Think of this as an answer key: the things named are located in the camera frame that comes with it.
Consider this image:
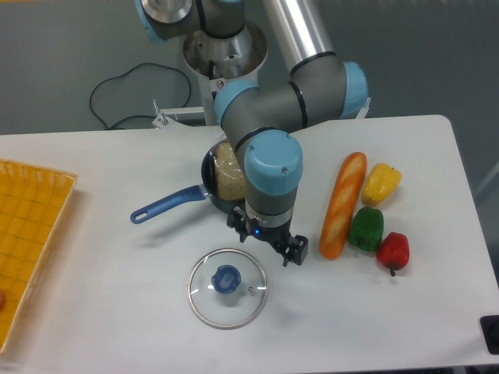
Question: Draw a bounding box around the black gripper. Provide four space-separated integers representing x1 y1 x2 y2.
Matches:
249 218 308 267

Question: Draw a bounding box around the glass pot lid blue knob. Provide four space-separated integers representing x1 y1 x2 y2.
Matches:
186 248 270 330

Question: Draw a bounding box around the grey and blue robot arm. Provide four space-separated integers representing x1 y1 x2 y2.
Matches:
131 1 368 265

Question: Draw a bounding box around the green bell pepper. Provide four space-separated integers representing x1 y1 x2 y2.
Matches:
348 206 384 252

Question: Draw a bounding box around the orange baguette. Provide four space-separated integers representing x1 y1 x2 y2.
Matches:
319 152 367 260

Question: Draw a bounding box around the bagged bread slice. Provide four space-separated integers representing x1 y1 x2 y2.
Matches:
214 140 246 202

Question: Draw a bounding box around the red bell pepper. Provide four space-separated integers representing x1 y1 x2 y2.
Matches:
376 232 410 277

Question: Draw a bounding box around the yellow bell pepper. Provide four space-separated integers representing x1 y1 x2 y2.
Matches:
361 163 402 206

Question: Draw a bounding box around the black device at table edge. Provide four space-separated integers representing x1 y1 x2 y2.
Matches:
480 315 499 355

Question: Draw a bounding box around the yellow woven basket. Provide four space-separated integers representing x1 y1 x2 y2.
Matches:
1 159 78 353

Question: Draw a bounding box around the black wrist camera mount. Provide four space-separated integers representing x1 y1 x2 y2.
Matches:
226 206 253 242

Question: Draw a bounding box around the blue saucepan with handle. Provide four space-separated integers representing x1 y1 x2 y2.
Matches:
130 139 245 224

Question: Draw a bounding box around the black cable on floor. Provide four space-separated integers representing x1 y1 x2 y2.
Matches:
89 62 193 130

